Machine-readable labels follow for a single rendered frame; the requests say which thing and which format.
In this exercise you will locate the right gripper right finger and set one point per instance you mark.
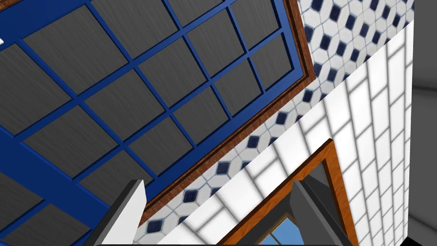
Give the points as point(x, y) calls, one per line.
point(309, 218)

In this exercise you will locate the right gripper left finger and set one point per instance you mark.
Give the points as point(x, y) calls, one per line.
point(128, 218)

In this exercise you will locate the blue door with grey panels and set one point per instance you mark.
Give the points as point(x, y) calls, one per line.
point(112, 99)

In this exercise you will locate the orange framed window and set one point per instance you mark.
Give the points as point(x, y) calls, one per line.
point(338, 177)

